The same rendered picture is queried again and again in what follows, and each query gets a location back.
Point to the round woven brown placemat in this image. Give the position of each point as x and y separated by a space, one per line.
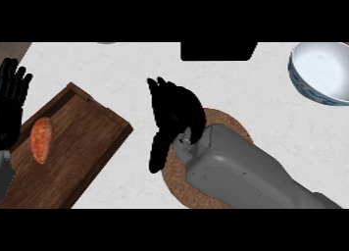
180 183

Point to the brown wooden cutting board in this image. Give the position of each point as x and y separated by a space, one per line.
69 150

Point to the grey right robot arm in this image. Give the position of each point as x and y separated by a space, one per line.
249 170

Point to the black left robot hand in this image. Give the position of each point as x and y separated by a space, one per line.
4 111

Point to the white and blue bowl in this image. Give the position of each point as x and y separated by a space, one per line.
326 73

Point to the black appliance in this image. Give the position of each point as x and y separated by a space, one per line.
219 51

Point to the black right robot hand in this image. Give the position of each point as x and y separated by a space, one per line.
177 111

